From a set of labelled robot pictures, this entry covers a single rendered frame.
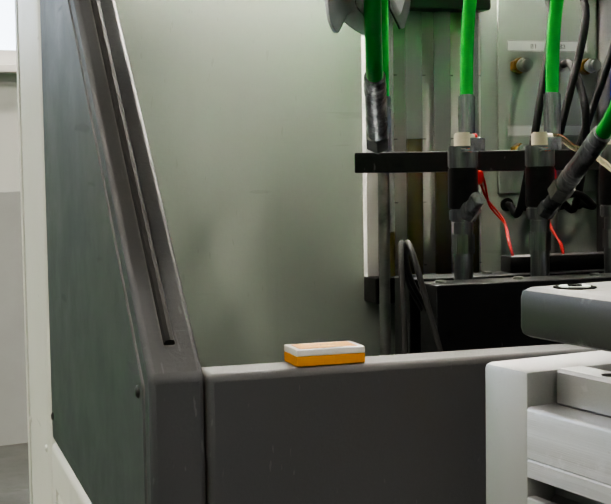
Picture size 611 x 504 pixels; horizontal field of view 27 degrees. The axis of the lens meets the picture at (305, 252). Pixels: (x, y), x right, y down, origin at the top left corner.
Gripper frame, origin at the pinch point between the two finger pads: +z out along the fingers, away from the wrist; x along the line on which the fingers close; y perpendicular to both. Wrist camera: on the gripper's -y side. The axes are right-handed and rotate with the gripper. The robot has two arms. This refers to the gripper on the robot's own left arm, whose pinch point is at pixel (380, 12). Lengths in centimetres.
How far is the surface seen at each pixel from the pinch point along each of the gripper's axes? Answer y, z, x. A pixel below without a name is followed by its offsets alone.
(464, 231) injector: 0.6, 25.3, -0.7
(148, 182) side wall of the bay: 14.1, -0.6, -18.1
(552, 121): -19.3, 32.0, 7.4
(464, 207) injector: 0.0, 22.9, 0.0
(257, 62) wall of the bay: -27.5, 20.2, -22.2
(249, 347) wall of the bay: -6, 42, -30
